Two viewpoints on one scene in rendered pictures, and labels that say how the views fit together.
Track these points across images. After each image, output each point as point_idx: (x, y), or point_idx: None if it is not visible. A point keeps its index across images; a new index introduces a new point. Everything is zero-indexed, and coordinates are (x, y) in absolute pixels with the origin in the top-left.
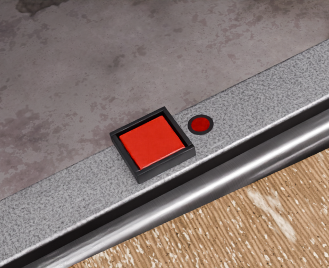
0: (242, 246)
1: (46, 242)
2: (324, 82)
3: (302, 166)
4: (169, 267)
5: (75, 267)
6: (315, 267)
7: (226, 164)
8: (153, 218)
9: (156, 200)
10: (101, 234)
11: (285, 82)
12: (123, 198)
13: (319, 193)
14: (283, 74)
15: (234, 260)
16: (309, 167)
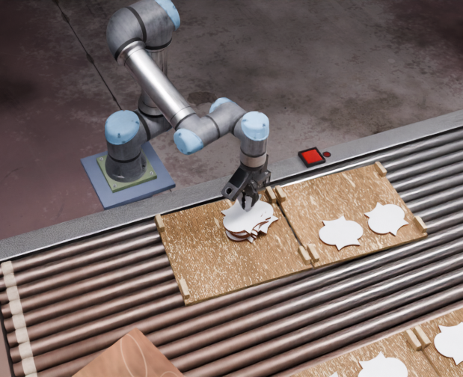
0: (339, 186)
1: (278, 179)
2: (367, 148)
3: (358, 169)
4: (319, 188)
5: (291, 185)
6: (360, 194)
7: (334, 166)
8: (312, 177)
9: (313, 173)
10: (296, 179)
11: (354, 146)
12: (302, 170)
13: (363, 176)
14: (354, 143)
15: (337, 189)
16: (360, 170)
